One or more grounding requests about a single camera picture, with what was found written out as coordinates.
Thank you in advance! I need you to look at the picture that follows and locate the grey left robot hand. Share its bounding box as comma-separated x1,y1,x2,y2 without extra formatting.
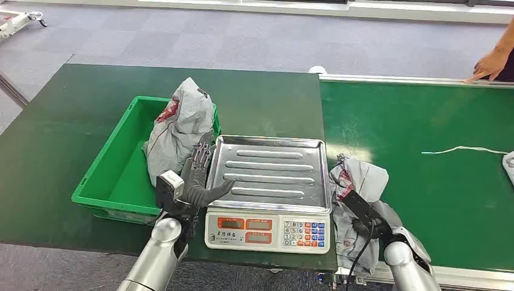
176,130,236,209

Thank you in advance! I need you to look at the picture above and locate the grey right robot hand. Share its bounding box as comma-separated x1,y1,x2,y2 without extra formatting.
352,219,373,239

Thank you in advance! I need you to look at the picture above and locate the grey poly mailer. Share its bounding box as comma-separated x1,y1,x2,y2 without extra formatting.
142,77,216,188
328,154,403,275
502,151,514,186

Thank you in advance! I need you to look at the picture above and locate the green conveyor belt machine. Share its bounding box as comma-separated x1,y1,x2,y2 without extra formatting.
308,65,514,291

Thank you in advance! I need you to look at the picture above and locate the grey poly mailer, tall bundle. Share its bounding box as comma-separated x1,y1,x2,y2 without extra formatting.
142,77,216,188

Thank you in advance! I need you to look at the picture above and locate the white scale with steel tray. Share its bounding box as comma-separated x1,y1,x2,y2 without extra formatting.
204,135,333,255

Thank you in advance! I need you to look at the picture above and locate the green plastic crate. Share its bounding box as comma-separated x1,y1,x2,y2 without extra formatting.
71,95,222,226

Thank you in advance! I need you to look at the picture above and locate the white paper strip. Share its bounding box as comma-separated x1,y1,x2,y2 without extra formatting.
421,145,509,156

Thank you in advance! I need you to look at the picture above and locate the grey poly mailer, large logo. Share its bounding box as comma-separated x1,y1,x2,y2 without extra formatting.
502,151,514,186

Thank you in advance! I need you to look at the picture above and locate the grey metal bar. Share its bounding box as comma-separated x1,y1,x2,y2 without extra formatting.
0,72,30,108

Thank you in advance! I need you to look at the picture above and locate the person's hand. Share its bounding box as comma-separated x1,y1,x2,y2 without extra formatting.
465,47,512,84

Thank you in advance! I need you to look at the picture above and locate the white wheeled cart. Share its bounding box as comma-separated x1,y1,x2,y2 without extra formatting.
0,9,48,39

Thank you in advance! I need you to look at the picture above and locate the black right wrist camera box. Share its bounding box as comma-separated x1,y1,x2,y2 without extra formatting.
341,190,393,238

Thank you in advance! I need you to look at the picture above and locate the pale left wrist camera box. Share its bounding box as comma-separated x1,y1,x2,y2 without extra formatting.
155,170,185,206

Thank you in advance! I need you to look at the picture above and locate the black cable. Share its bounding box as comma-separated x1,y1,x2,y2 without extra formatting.
345,219,376,291

